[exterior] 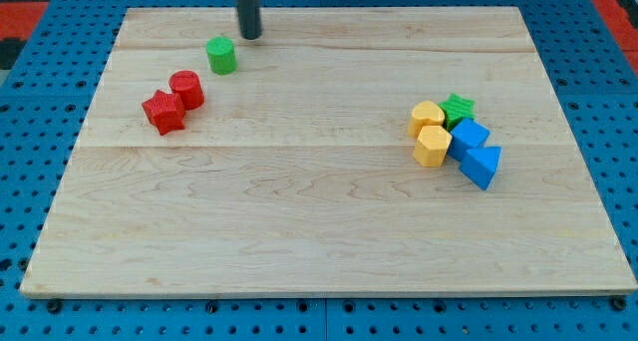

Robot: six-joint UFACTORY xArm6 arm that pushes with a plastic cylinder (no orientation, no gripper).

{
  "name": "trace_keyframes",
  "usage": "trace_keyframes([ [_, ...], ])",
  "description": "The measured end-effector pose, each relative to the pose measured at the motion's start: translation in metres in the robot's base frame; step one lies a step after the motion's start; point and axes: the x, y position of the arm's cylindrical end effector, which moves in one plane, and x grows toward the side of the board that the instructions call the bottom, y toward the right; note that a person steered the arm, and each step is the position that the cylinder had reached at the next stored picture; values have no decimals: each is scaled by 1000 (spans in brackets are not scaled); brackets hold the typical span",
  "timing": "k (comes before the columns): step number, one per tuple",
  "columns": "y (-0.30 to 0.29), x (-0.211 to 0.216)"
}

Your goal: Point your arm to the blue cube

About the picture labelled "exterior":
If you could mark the black cylindrical robot arm rod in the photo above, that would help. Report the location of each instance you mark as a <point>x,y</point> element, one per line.
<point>249,18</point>

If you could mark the blue cube block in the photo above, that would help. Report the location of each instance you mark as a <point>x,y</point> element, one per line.
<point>467,134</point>

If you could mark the light wooden board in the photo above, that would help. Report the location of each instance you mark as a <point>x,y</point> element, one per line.
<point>296,176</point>

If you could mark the yellow hexagon block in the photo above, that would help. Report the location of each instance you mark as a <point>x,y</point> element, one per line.
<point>432,146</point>

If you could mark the yellow heart block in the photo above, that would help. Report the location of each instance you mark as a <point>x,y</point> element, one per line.
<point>426,113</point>

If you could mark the green star block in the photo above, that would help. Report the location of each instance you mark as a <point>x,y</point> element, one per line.
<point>456,109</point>

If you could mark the green cylinder block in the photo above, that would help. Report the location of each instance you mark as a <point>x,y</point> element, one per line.
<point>221,56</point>

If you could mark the red cylinder block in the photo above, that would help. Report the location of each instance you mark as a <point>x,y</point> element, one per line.
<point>186,84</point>

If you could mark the blue triangle block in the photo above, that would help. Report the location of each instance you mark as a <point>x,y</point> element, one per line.
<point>480,165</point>

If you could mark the red star block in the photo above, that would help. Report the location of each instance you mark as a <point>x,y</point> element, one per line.
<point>165,111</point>

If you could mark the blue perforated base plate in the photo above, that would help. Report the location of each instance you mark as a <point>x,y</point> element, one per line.
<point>47,94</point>

